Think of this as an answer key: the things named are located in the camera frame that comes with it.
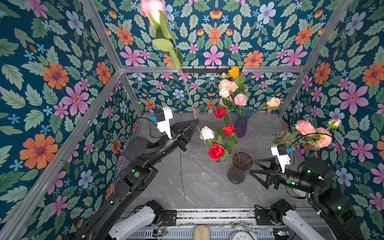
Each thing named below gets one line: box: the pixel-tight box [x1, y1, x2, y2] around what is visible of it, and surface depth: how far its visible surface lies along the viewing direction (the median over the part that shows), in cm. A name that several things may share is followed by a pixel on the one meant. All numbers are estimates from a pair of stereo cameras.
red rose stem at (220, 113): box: [215, 105, 238, 126], surface depth 74 cm
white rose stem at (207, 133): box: [198, 126, 220, 144], surface depth 59 cm
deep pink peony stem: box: [273, 119, 317, 145], surface depth 56 cm
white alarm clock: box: [229, 221, 258, 240], surface depth 68 cm
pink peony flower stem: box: [234, 93, 249, 117], surface depth 85 cm
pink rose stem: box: [141, 0, 208, 149], surface depth 35 cm
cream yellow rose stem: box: [259, 97, 280, 111], surface depth 69 cm
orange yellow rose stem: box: [228, 66, 249, 115], surface depth 84 cm
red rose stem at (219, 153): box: [208, 141, 232, 163], surface depth 53 cm
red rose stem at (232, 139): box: [221, 124, 240, 163], surface depth 70 cm
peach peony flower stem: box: [218, 79, 240, 115], surface depth 85 cm
